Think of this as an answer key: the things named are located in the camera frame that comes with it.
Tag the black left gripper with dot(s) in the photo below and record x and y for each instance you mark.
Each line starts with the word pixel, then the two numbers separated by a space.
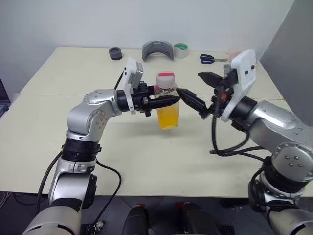
pixel 140 100

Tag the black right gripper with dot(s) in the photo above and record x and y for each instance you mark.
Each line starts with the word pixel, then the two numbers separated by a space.
pixel 226 90

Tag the white red bottle cap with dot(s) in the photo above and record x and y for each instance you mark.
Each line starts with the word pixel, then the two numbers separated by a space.
pixel 165 79

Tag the clear bottle with orange drink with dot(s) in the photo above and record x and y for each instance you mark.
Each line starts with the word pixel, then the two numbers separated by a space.
pixel 168 117

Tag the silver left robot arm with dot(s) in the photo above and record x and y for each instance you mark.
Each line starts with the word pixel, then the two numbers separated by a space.
pixel 80 115

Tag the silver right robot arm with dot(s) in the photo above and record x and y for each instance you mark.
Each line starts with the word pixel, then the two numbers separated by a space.
pixel 274 122

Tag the white green tape roll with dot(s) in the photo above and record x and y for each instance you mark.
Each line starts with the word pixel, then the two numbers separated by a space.
pixel 181 52

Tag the grey curved plastic shell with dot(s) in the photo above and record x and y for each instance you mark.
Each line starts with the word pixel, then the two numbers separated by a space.
pixel 146 50

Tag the grey partition panel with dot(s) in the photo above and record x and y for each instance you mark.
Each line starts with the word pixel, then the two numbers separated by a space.
pixel 293 61

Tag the black rounded shape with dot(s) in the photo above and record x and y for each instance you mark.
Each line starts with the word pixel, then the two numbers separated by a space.
pixel 198 220
pixel 135 220

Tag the dark electronic device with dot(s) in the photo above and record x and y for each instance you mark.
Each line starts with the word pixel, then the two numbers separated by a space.
pixel 3 98

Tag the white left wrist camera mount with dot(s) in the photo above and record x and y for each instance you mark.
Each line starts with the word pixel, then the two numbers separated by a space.
pixel 128 80

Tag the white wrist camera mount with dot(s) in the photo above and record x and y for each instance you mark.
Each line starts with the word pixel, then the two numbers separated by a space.
pixel 244 71
pixel 128 80

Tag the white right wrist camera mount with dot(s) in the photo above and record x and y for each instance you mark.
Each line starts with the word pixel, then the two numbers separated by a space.
pixel 244 71

